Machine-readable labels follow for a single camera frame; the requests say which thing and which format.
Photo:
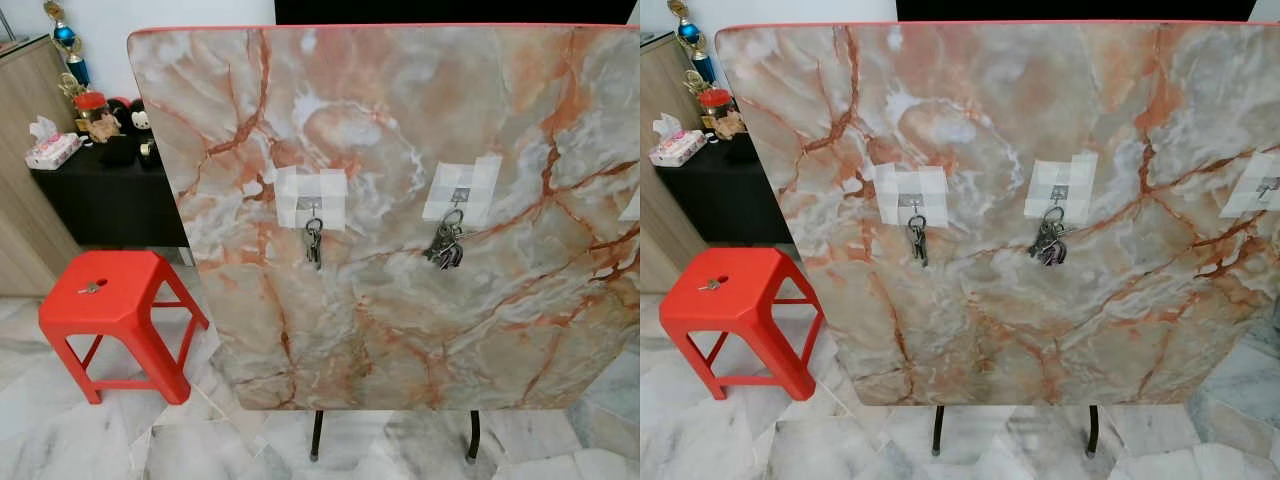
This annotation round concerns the silver key bunch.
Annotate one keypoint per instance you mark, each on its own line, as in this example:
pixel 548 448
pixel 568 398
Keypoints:
pixel 917 243
pixel 314 245

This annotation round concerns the single silver key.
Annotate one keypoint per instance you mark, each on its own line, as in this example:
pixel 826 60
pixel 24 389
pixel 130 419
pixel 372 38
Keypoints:
pixel 709 285
pixel 90 289

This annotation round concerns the black low console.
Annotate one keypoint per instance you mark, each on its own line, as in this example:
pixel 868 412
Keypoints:
pixel 110 205
pixel 730 200

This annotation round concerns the pink tissue pack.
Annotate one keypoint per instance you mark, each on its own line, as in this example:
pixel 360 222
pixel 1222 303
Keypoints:
pixel 680 148
pixel 55 150

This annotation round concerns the red plastic stool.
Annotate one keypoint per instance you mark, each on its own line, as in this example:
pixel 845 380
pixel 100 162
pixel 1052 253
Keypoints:
pixel 735 297
pixel 110 300

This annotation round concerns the light wooden cabinet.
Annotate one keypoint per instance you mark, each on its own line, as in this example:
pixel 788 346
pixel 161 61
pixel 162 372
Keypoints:
pixel 655 80
pixel 12 200

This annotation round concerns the clear jar with red lid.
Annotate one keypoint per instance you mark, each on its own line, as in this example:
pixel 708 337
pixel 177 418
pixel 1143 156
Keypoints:
pixel 90 100
pixel 715 97

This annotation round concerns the small gold trophy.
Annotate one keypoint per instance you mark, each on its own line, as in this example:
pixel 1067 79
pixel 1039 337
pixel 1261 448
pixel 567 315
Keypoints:
pixel 72 88
pixel 697 82

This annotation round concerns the tall blue gold trophy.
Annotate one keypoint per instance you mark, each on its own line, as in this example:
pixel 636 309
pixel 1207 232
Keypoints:
pixel 690 32
pixel 66 38

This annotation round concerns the orange marble folding table top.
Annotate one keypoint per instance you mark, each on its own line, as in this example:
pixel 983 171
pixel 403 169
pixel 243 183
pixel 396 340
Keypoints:
pixel 400 320
pixel 1000 320

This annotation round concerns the black television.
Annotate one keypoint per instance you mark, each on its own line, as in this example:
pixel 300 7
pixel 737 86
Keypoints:
pixel 450 10
pixel 1070 9

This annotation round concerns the black mouse plush toy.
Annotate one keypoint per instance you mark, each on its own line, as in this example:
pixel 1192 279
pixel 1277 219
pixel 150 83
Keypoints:
pixel 140 118

